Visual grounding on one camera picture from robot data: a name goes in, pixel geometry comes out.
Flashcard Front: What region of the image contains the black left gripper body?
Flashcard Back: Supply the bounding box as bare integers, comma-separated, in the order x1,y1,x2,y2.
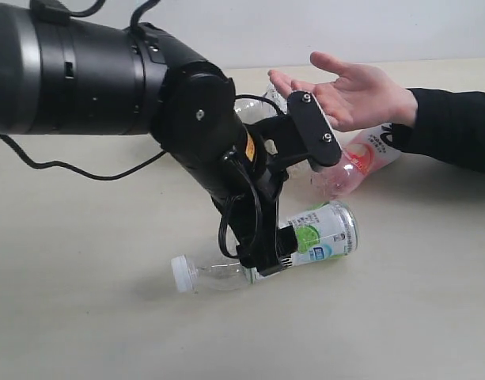
213,116,308,269

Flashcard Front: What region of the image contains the pink peach label bottle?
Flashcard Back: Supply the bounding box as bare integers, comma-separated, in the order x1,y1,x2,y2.
311,123,401,200

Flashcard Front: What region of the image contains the clear bottle lime label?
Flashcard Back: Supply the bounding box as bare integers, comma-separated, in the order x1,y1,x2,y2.
171,200,358,293

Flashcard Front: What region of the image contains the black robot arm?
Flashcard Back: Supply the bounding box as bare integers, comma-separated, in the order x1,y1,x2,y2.
0,1,342,276

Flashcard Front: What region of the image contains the black sleeved forearm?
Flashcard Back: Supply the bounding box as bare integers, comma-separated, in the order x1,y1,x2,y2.
389,88,485,173

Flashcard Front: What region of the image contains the clear bottle blue label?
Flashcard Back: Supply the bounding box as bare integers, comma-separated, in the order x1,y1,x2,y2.
234,84,312,181

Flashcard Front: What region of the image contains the person's open bare hand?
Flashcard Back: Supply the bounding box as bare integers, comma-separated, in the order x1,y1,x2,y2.
268,51,418,132

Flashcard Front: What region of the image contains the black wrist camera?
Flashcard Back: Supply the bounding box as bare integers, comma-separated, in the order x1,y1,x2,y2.
255,224,298,277

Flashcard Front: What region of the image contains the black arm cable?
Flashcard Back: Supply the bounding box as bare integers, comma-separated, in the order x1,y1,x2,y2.
0,0,282,262

